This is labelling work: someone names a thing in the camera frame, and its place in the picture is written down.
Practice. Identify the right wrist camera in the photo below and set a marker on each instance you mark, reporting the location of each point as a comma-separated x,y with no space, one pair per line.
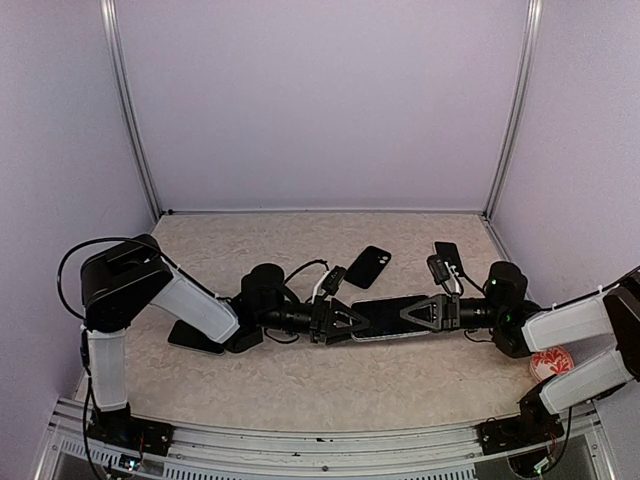
444,275

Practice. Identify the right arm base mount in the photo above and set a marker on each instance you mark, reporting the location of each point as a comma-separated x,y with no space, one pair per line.
533,425

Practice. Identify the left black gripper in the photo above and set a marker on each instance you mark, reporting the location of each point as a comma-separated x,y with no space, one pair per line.
324,322

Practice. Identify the aluminium front rail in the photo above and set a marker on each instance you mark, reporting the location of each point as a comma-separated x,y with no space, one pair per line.
199,452

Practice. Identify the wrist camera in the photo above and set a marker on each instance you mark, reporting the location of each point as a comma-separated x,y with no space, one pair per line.
444,275
329,283

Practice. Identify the black phone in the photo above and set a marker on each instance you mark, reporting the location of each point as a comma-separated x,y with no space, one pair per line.
382,317
447,252
185,336

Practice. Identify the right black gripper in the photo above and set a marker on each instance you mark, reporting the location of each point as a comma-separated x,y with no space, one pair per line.
445,312

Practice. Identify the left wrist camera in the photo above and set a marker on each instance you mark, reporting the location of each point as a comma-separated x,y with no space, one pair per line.
329,283

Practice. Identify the aluminium corner post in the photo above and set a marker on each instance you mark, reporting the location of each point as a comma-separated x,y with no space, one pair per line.
109,16
518,102

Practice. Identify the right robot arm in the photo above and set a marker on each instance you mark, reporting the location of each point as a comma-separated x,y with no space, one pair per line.
520,328

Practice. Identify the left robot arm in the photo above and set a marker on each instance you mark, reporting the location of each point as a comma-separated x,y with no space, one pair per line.
133,273

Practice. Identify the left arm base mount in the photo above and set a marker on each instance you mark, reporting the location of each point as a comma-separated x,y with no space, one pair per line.
120,428

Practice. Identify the dark phone case underneath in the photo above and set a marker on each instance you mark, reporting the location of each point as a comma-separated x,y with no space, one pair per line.
367,267

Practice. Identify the red white patterned coaster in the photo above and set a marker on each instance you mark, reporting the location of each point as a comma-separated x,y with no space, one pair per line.
551,362

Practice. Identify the left aluminium corner post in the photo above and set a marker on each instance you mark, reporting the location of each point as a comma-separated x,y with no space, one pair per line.
109,16

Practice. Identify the right aluminium corner post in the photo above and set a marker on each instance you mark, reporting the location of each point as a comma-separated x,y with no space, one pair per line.
518,102

